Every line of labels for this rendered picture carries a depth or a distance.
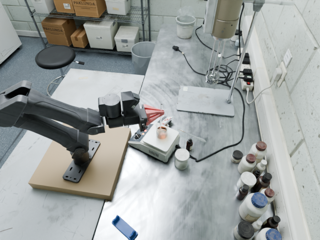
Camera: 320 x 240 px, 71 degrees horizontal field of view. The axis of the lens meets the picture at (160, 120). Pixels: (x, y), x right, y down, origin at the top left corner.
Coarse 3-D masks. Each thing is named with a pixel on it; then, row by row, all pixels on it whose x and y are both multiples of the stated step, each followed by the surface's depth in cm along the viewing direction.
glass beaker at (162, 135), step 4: (164, 120) 92; (156, 124) 91; (164, 124) 93; (168, 124) 90; (156, 128) 90; (156, 132) 92; (160, 132) 90; (164, 132) 90; (156, 136) 94; (160, 136) 92; (164, 136) 92
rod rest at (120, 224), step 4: (116, 216) 78; (112, 220) 77; (116, 220) 79; (120, 220) 80; (116, 224) 79; (120, 224) 79; (124, 224) 79; (128, 224) 79; (120, 228) 78; (124, 228) 78; (128, 228) 78; (132, 228) 78; (124, 232) 77; (128, 232) 77; (132, 232) 75; (136, 232) 77; (128, 236) 76; (132, 236) 76
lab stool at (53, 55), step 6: (48, 48) 205; (54, 48) 205; (60, 48) 205; (66, 48) 205; (42, 54) 198; (48, 54) 198; (54, 54) 198; (60, 54) 198; (66, 54) 198; (42, 60) 192; (48, 60) 192; (54, 60) 192; (60, 60) 192; (72, 60) 197; (60, 66) 190; (60, 72) 212
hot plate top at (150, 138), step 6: (150, 132) 96; (168, 132) 96; (174, 132) 96; (144, 138) 94; (150, 138) 94; (156, 138) 94; (168, 138) 94; (174, 138) 94; (150, 144) 92; (156, 144) 92; (162, 144) 92; (168, 144) 92; (162, 150) 91
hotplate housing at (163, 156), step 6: (132, 144) 99; (138, 144) 97; (144, 144) 95; (174, 144) 95; (144, 150) 98; (150, 150) 95; (156, 150) 93; (168, 150) 92; (156, 156) 95; (162, 156) 93; (168, 156) 93
